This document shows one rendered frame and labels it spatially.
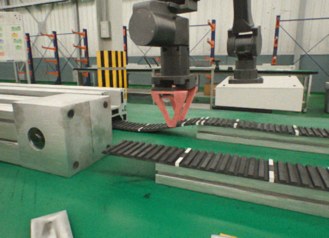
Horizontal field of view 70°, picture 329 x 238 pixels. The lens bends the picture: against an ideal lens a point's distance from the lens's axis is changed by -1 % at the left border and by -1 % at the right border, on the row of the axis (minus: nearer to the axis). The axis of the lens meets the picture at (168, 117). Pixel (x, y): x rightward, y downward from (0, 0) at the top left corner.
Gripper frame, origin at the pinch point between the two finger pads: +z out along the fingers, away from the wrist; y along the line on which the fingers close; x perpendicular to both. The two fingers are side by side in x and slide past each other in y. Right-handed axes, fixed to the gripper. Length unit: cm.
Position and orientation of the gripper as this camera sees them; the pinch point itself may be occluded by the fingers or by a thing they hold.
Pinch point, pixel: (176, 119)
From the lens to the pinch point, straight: 49.1
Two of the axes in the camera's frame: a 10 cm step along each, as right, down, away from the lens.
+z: 0.3, 9.7, 2.2
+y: -3.5, 2.2, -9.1
